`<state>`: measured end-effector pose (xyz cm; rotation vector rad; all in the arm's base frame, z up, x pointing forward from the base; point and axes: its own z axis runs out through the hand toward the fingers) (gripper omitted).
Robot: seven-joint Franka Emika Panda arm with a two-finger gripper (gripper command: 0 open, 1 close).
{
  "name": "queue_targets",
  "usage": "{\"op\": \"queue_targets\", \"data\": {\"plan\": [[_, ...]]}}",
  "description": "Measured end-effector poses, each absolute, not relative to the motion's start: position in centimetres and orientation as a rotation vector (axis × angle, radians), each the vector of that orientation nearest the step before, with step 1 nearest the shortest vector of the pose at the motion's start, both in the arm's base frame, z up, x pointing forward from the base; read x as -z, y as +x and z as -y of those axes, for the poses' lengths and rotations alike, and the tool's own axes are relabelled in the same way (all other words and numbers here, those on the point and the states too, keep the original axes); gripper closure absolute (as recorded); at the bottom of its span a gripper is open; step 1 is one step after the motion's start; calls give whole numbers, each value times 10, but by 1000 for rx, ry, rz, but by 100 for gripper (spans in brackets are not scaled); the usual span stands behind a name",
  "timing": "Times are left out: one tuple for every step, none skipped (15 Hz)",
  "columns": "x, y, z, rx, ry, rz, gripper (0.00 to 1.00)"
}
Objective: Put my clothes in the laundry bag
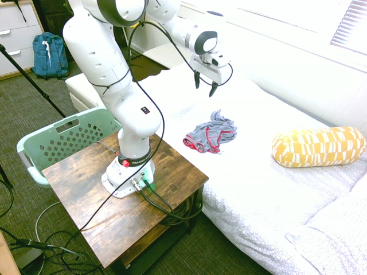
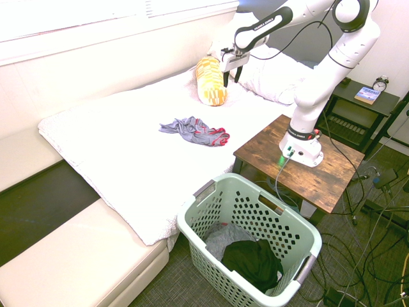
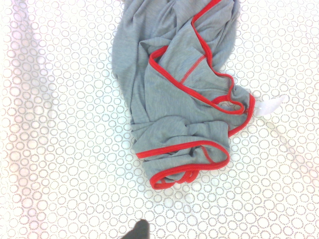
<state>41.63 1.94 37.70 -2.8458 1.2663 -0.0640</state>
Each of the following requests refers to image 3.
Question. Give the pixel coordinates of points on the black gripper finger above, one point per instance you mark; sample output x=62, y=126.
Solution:
x=139, y=231

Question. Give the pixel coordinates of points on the grey shirt with red trim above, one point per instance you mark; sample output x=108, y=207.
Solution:
x=169, y=104

